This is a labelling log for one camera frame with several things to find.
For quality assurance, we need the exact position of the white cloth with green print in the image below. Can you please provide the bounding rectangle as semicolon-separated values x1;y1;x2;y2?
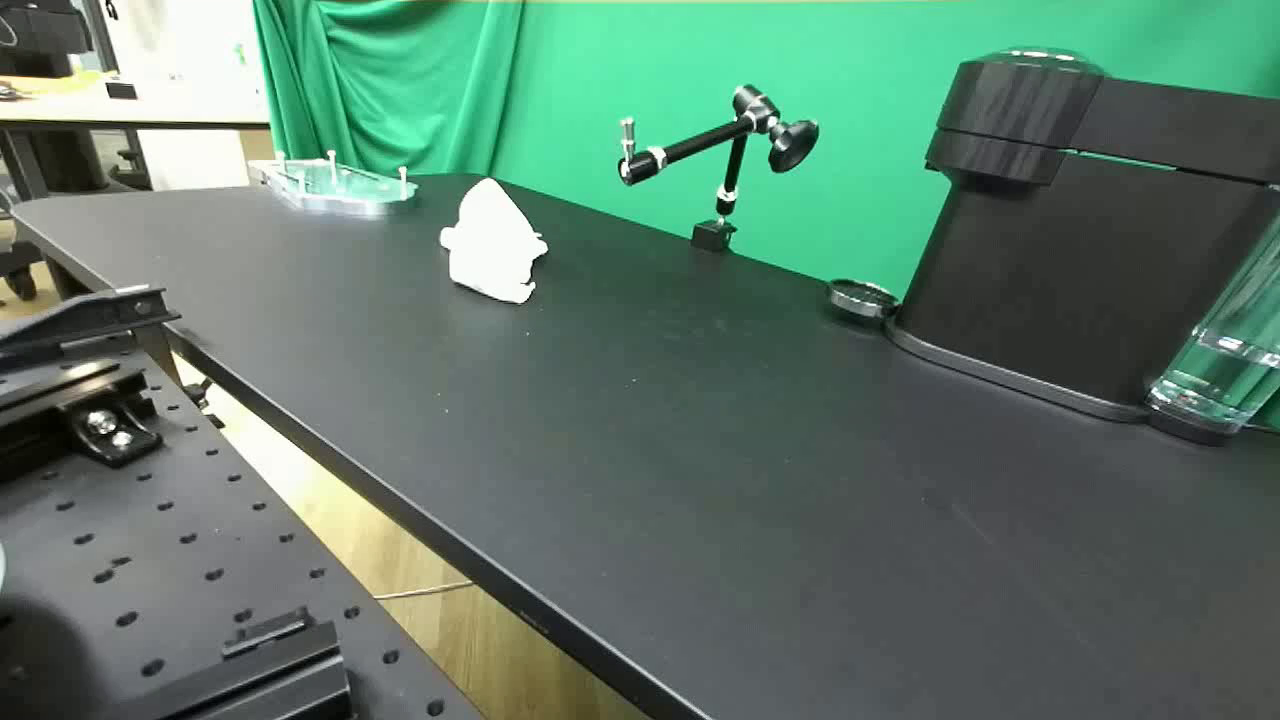
437;178;553;308

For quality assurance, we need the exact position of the black articulated stand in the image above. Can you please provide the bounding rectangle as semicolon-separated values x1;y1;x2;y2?
611;81;823;256

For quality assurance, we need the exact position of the green backdrop curtain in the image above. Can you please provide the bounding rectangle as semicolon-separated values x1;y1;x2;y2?
250;0;1280;299

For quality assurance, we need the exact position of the black coffee machine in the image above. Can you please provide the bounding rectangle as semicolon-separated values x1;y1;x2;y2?
884;49;1280;428

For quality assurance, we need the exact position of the black mounting block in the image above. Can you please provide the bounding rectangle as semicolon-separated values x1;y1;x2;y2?
103;610;357;720

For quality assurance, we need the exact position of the black perforated breadboard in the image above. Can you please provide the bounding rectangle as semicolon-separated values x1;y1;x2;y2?
0;352;486;720

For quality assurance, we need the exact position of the small black metal clamp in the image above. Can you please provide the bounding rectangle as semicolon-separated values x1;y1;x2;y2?
67;395;170;469

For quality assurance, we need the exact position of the white cabinet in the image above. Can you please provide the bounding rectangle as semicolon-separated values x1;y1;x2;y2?
99;0;273;103

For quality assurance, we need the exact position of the wooden background desk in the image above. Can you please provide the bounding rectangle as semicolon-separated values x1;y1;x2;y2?
0;74;276;203

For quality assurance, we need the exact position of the clear water tank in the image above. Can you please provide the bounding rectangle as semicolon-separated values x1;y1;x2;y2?
1148;216;1280;449

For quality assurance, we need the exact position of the black chair base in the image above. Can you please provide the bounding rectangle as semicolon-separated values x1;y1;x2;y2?
0;197;48;306

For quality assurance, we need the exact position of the black bag on desk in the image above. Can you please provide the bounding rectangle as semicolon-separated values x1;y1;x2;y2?
0;0;98;78

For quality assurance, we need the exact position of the black rail bracket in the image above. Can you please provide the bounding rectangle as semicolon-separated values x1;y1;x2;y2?
0;280;181;375

